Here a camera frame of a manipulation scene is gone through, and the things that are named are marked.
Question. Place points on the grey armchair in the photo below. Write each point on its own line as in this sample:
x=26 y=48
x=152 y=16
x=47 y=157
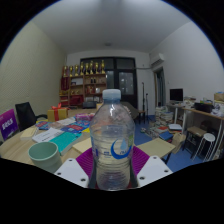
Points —
x=132 y=110

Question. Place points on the white wall air conditioner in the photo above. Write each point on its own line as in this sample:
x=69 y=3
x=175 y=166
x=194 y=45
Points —
x=157 y=59

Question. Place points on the black office chair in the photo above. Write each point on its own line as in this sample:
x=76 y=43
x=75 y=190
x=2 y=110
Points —
x=25 y=115

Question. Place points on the long cluttered wooden desk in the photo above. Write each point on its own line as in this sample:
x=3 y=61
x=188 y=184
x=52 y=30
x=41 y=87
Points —
x=206 y=115

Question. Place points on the white printed booklet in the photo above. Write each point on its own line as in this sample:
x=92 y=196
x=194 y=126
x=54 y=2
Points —
x=47 y=135

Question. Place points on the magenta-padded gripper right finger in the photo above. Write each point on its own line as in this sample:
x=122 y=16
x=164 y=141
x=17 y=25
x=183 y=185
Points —
x=153 y=170

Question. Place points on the stack of books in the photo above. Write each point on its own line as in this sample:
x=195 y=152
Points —
x=164 y=116

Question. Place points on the black tripod stand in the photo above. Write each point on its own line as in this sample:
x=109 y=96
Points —
x=144 y=96

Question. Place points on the brown paper bag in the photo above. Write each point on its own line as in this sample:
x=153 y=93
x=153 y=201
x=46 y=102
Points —
x=178 y=141

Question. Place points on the teal book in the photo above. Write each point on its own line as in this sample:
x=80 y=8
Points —
x=65 y=141

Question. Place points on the black computer monitor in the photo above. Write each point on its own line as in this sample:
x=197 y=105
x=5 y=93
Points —
x=176 y=94

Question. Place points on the yellow gift box, red ribbon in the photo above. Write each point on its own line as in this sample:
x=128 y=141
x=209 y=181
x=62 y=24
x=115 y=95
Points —
x=57 y=114

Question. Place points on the pale green cup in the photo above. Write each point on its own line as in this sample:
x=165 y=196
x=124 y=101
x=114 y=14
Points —
x=46 y=160

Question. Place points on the purple sign board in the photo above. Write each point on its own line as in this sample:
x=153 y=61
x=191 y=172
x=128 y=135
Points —
x=8 y=125

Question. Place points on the cream notebook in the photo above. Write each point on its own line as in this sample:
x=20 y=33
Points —
x=28 y=132

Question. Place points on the wooden shelf unit with trophies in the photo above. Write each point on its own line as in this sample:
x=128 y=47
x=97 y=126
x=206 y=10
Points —
x=81 y=86

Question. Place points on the beige paper envelope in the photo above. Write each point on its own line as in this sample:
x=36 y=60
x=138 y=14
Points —
x=83 y=145

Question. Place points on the black framed glass door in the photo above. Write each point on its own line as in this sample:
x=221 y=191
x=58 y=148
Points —
x=125 y=80

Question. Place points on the clear plastic water bottle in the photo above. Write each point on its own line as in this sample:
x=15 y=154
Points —
x=111 y=140

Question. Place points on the pink patterned pouch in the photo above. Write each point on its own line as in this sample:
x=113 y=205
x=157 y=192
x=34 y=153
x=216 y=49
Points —
x=85 y=117

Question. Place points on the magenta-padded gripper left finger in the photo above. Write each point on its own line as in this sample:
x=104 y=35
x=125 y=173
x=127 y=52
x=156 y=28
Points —
x=71 y=171

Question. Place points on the blue book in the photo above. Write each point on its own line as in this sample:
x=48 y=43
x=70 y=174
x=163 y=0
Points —
x=72 y=128

